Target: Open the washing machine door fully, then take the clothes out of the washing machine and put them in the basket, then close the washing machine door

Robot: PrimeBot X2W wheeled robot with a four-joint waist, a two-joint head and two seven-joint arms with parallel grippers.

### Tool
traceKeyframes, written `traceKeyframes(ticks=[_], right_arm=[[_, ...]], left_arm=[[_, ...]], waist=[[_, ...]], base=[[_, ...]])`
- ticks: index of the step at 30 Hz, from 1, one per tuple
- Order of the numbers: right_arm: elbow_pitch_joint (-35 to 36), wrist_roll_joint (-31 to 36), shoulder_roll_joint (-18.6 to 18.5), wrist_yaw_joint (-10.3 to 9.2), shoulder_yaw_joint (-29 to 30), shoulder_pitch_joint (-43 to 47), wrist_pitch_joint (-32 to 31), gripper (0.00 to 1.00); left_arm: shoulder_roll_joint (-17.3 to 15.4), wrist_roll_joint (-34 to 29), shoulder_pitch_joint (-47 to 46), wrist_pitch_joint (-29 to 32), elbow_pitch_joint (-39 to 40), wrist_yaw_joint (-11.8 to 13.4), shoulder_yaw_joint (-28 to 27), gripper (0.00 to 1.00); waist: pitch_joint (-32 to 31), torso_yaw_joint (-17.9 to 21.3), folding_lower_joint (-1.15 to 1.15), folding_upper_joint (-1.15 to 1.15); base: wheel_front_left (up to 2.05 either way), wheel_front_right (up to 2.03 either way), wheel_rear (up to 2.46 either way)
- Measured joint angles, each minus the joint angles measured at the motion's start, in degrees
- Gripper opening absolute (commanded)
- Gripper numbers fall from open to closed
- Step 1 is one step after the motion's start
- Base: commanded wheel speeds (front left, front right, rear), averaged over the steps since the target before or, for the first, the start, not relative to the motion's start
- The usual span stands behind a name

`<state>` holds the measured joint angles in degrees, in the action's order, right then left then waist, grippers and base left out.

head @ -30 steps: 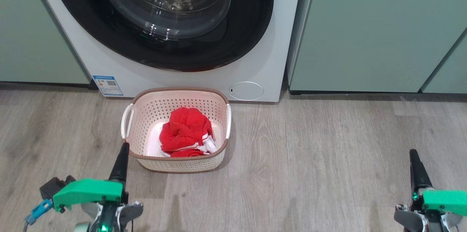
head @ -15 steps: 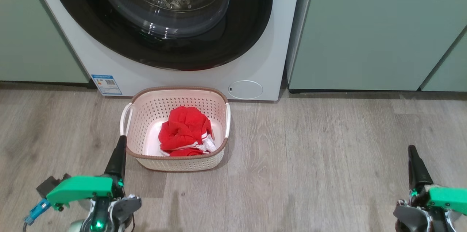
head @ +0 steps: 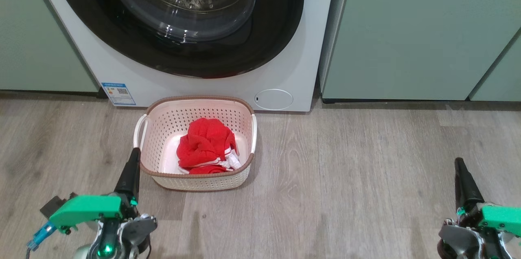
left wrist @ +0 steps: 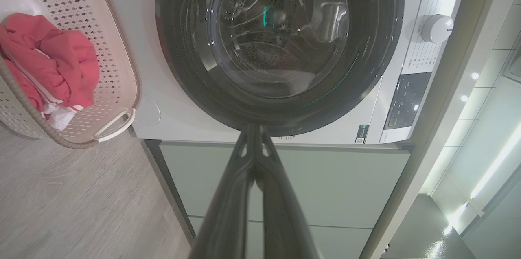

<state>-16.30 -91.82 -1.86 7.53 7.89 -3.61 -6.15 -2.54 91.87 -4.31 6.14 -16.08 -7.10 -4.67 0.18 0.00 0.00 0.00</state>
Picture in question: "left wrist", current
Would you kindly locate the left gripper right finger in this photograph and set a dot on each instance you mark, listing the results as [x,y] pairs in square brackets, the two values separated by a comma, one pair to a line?
[285,226]

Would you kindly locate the pale green cabinet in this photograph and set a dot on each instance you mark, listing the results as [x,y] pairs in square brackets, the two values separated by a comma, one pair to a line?
[346,189]

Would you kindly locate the black display control panel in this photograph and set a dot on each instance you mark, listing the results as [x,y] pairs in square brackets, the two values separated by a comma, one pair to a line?
[407,100]

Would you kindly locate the round black washing machine door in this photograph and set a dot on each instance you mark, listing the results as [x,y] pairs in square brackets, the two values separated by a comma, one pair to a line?
[281,47]

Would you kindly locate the cream perforated laundry basket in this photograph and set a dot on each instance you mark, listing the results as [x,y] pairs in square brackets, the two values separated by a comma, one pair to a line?
[101,27]

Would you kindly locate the red garment with white trim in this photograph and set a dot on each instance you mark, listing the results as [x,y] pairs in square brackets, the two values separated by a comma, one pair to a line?
[24,88]
[73,63]

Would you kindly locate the white round control knob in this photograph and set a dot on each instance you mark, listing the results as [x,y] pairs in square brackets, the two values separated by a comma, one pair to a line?
[435,29]

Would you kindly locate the bright strip light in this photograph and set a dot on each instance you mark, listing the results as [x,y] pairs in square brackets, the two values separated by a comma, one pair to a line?
[496,161]

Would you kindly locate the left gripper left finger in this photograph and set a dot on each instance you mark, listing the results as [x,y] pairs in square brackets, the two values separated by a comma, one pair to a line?
[228,218]

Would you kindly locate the small dark code sticker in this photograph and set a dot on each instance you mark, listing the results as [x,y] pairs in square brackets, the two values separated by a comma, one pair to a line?
[362,134]

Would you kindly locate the round white filter cover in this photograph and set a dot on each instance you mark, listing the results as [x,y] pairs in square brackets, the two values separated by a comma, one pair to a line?
[148,112]

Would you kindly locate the white washing machine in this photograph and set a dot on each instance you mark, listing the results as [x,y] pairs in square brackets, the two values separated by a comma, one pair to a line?
[163,120]

